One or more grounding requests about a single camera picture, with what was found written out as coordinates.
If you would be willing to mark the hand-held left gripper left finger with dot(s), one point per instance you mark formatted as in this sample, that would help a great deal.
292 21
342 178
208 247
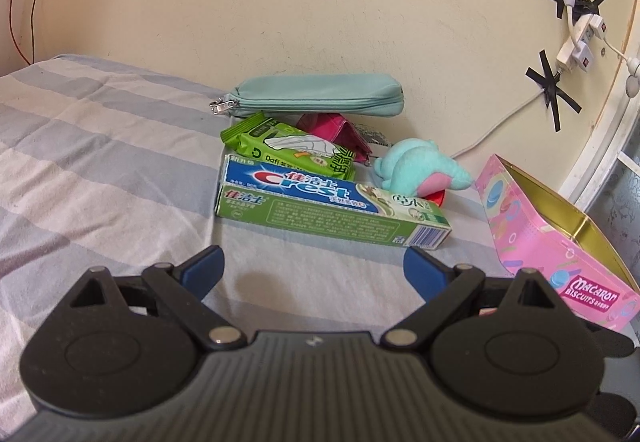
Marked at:
202 267

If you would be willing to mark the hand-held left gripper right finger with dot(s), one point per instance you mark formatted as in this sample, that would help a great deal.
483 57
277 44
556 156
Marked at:
422 264

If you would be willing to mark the small red object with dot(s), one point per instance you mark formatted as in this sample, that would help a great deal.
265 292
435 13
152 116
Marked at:
436 198

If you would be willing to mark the teal plush toy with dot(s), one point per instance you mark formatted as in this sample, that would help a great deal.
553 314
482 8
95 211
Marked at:
415 165

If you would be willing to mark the pink biscuit tin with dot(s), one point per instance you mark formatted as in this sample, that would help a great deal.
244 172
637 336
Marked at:
530 242

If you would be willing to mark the green toothpaste box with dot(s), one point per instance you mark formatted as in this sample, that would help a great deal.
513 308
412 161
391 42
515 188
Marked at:
325 212

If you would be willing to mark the green wet wipes packet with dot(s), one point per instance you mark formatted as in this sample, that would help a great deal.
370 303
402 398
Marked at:
280 147

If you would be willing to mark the striped bed sheet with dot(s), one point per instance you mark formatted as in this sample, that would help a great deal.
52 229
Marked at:
100 162

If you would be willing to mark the magenta wallet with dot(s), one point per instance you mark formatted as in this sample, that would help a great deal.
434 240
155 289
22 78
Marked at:
340 130

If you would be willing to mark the teal zipper pencil case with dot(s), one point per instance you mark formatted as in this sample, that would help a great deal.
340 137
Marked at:
320 95

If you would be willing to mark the white power adapter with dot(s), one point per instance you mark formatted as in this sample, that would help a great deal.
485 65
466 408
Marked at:
580 40

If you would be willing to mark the white window frame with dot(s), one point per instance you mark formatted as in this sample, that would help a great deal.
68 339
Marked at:
600 157

